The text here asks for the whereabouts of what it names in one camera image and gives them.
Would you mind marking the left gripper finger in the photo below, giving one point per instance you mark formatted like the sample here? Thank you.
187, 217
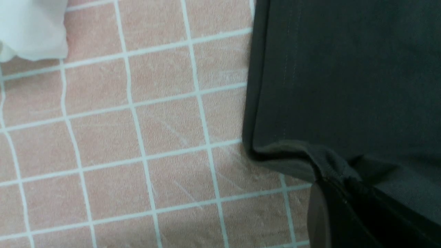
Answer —
353, 214

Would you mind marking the dark gray long-sleeve shirt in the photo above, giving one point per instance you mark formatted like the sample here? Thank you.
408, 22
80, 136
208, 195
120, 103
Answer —
340, 88

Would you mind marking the pink grid tablecloth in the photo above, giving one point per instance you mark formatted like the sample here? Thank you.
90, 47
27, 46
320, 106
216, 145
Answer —
134, 140

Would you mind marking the white garment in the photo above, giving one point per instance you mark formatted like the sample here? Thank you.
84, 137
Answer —
33, 30

